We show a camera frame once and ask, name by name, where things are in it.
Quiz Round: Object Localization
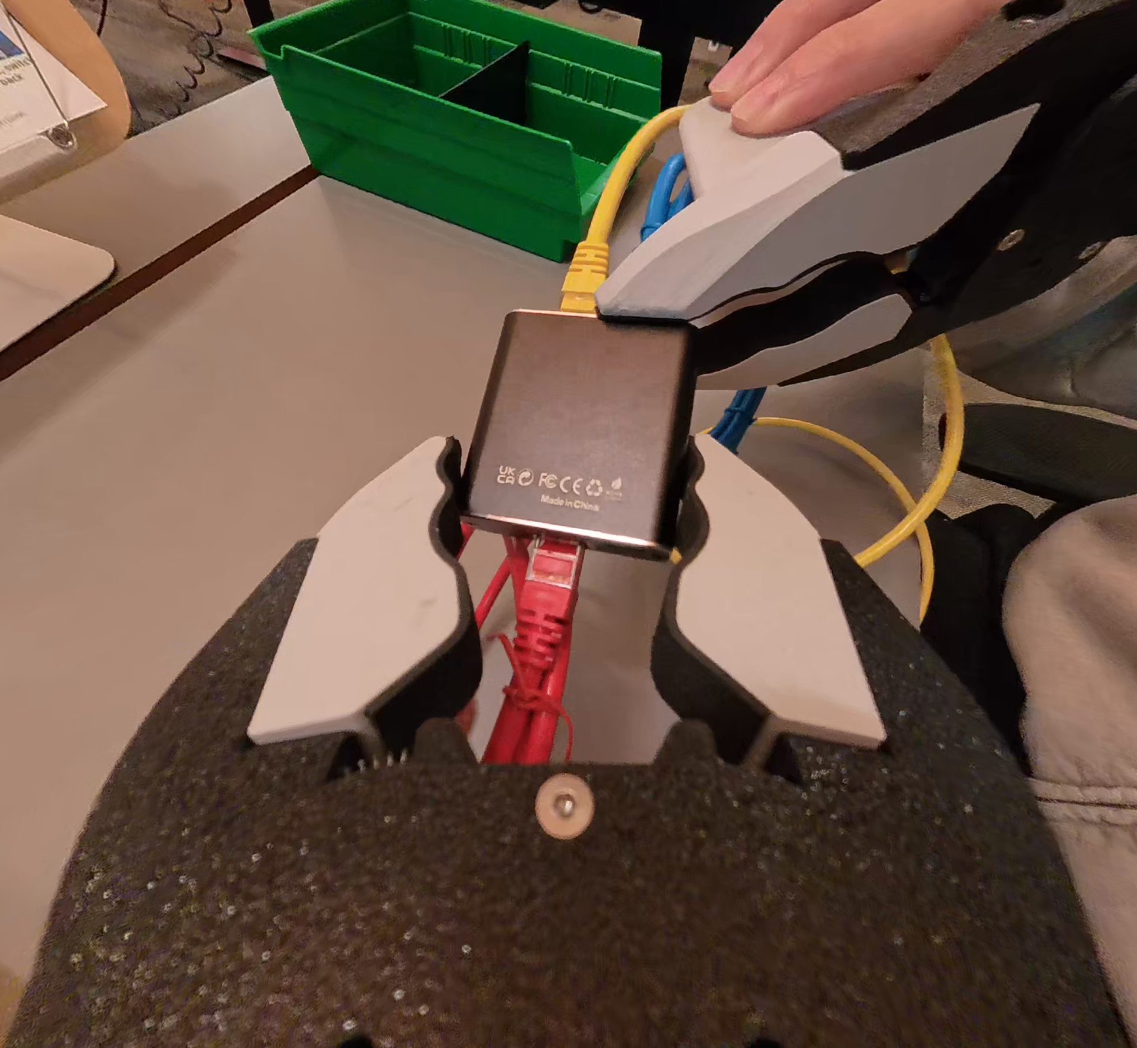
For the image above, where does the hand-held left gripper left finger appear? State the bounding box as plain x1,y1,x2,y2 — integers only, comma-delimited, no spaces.
247,435,483,751

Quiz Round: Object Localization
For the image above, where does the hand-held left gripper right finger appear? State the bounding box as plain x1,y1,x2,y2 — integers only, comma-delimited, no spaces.
651,433,888,769

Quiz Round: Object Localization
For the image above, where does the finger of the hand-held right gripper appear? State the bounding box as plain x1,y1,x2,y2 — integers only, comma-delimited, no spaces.
693,261,916,393
592,101,1042,326

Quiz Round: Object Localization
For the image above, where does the blue ethernet cable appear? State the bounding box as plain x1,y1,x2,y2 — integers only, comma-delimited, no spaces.
638,150,767,456

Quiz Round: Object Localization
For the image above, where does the yellow ethernet cable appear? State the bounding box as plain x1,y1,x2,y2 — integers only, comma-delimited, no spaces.
558,104,965,623

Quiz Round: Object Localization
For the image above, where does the red ethernet cable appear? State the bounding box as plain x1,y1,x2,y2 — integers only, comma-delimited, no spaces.
457,524,587,767

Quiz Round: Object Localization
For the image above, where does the black ethernet splitter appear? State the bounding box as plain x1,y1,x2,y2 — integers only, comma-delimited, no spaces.
457,309,698,560

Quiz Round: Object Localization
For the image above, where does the person's right hand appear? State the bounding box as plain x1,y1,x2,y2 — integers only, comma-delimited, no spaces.
708,0,1067,136

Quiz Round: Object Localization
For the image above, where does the person's grey zip hoodie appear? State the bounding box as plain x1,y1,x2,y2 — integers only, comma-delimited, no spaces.
946,248,1137,1048

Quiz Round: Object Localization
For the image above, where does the green plastic bin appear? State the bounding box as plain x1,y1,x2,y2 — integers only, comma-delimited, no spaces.
247,0,663,262

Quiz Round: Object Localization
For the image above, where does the white stand base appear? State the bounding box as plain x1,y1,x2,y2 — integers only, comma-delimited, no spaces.
0,213,117,353

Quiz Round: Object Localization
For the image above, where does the instruction sheet on stand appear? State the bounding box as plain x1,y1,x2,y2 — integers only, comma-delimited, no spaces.
0,0,133,178

